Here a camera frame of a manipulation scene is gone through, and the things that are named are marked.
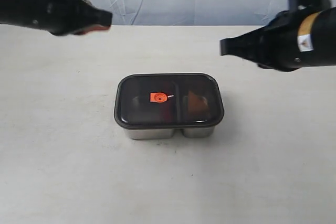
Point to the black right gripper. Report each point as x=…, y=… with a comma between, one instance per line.
x=259, y=46

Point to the yellow cheese wedge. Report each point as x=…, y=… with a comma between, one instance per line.
x=197, y=107

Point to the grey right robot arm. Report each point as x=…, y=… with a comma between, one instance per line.
x=289, y=42

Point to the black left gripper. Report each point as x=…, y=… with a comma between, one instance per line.
x=74, y=17

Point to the steel two-compartment lunch box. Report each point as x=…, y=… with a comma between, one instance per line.
x=153, y=134

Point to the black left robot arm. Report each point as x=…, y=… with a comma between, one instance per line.
x=23, y=13

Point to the red sausage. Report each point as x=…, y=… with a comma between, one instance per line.
x=167, y=108

